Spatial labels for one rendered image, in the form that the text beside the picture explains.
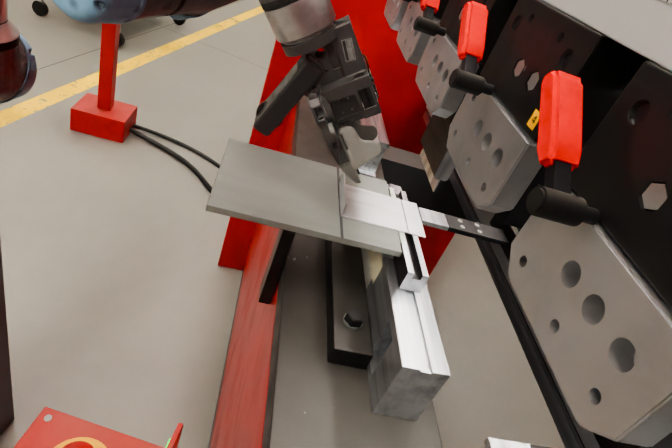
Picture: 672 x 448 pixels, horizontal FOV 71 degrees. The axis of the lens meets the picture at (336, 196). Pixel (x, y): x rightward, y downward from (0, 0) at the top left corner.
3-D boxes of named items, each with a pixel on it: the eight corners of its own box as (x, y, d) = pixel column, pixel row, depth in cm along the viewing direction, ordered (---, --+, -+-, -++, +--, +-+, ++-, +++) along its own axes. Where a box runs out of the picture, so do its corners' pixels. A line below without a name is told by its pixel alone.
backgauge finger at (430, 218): (409, 201, 78) (421, 176, 75) (543, 237, 83) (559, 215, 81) (422, 248, 68) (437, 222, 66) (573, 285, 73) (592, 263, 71)
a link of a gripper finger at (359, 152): (392, 181, 63) (370, 120, 58) (351, 195, 64) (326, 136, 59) (390, 170, 65) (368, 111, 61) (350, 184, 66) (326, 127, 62)
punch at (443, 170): (413, 153, 71) (441, 96, 66) (426, 157, 71) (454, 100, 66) (426, 190, 62) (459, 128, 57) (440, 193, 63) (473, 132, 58)
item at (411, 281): (382, 201, 78) (388, 187, 77) (398, 205, 79) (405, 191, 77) (399, 288, 62) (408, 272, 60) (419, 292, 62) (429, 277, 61)
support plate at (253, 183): (228, 143, 73) (229, 137, 73) (384, 185, 79) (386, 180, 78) (205, 210, 58) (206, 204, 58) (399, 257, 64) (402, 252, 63)
